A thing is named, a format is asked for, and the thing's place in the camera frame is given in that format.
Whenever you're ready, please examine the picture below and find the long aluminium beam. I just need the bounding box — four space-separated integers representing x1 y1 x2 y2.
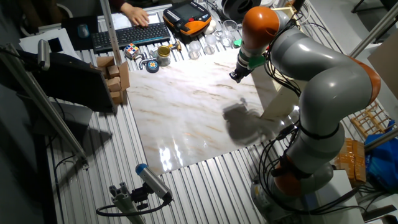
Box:
0 43 91 170

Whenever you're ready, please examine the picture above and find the blue bag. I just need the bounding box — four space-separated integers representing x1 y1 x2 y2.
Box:
364 119 398 192

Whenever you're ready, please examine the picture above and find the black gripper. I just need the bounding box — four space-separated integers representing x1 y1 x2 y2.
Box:
229 60 254 83

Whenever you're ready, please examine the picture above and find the white printed paper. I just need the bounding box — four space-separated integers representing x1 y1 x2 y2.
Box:
110 11 161 30

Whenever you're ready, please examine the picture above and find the brown taped package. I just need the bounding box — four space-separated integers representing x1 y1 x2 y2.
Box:
334 138 368 187

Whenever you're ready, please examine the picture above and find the black filament spool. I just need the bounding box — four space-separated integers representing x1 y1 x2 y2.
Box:
221 0 262 23

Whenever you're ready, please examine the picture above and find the marble pattern board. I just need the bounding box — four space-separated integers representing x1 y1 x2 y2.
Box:
126 48 301 177

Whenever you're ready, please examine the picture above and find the rubik's cube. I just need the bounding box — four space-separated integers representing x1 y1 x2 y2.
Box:
124 42 140 60

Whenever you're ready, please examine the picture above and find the glass jar gold lid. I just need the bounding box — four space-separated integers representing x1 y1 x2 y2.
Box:
156 45 172 68

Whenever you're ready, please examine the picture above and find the brass pipe fitting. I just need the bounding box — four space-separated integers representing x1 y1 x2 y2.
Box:
167 40 183 53

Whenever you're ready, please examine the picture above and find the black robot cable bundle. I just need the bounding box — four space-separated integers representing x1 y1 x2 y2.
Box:
256 18 358 218

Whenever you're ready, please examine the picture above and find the black orange teach pendant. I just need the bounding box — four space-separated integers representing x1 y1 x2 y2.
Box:
162 0 213 37

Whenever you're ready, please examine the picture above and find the wooden blocks stack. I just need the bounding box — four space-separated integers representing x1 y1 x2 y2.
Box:
90 55 131 105

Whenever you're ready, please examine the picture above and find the black camera cable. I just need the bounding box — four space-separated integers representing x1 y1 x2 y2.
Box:
95 192 174 217

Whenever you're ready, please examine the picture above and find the silver bar camera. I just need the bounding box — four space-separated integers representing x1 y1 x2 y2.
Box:
37 39 51 72
135 163 174 203

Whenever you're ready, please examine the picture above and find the round aluminium pole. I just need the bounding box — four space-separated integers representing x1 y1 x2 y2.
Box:
349 1 398 58
363 127 398 153

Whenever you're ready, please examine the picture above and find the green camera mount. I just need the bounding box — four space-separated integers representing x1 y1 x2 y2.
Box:
233 39 267 70

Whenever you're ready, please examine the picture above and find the clear drinking glass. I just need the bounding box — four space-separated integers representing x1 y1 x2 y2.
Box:
221 19 239 48

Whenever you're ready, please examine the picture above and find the black puck blue logo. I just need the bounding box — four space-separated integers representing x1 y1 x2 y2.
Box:
146 59 160 74

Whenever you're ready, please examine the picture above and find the black keyboard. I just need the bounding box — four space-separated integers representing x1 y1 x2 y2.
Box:
90 22 172 54

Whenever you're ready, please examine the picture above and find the brown cardboard sheet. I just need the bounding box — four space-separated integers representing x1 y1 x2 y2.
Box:
366 29 398 91

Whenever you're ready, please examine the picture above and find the person hand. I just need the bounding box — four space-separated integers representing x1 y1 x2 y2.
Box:
120 2 150 28

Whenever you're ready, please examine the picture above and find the black flat panel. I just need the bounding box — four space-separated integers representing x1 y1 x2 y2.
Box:
15 49 118 114

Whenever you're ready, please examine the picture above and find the aluminium profile post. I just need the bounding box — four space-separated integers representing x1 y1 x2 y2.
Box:
99 0 123 66

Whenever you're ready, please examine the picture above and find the black mouse pad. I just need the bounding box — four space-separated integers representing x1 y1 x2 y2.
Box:
60 16 100 52

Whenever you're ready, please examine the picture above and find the white paper black square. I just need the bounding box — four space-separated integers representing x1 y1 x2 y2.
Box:
19 27 81 60

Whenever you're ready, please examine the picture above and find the wooden rack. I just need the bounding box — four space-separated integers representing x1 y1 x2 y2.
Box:
350 101 395 140

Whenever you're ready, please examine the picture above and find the cream wooden shelf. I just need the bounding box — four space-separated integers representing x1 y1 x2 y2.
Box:
251 6 304 121

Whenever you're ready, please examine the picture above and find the grey computer mouse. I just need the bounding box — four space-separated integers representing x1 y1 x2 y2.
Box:
76 24 91 39

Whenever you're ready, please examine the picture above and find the chrome faucet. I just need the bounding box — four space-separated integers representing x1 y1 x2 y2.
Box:
137 52 157 70

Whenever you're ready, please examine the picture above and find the short aluminium profile stub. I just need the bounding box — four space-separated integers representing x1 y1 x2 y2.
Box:
108 182 147 224

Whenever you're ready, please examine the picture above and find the white rounded plastic object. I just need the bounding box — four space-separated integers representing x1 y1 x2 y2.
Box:
203 19 218 35

